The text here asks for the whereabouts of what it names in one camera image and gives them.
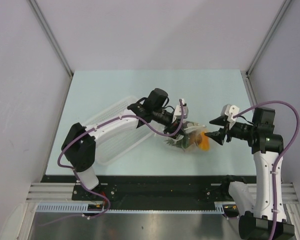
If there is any orange papaya slice toy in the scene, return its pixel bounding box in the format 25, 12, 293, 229
198, 131, 210, 151

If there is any toy pineapple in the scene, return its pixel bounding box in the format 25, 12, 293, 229
163, 121, 202, 151

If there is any clear zip top bag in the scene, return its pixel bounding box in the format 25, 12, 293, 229
163, 121, 211, 152

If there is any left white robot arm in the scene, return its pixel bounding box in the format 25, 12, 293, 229
57, 88, 189, 200

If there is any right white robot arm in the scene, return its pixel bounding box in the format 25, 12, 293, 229
206, 104, 295, 240

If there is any white plastic basket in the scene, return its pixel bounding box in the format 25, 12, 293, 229
83, 95, 154, 166

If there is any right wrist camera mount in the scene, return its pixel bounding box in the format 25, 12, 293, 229
220, 104, 240, 124

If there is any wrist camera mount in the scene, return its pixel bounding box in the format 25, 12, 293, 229
220, 104, 240, 124
172, 98, 189, 122

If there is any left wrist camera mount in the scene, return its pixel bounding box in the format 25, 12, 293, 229
172, 98, 189, 122

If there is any right aluminium frame post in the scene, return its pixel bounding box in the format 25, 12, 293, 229
246, 0, 293, 76

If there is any aluminium frame post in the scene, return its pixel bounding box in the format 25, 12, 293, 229
246, 0, 293, 76
26, 0, 74, 77

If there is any white cable duct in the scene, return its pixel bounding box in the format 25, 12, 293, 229
36, 201, 241, 216

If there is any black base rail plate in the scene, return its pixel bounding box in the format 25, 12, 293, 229
41, 175, 282, 211

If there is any left aluminium frame post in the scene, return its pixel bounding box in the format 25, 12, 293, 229
26, 0, 74, 77

